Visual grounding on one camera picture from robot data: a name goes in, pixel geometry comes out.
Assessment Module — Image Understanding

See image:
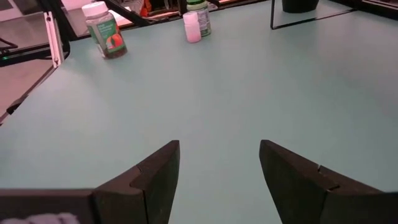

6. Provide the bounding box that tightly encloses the green-lid medicine bottle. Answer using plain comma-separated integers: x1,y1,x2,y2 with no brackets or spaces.
185,0,212,37

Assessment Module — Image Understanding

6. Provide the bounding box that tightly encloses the silver aluminium bracket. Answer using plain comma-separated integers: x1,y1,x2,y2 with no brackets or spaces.
43,11,65,68

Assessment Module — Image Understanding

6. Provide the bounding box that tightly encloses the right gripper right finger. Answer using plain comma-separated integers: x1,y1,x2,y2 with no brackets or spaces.
259,139,398,224

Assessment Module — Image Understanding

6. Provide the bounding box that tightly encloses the small plain white bottle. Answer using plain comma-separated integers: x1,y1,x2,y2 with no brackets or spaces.
182,11,202,44

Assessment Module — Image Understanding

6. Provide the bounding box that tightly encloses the gummy bottle white lid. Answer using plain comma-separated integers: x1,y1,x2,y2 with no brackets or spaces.
81,1,128,60

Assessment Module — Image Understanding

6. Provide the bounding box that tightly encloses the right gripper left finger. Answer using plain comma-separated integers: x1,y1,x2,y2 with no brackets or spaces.
93,139,181,224

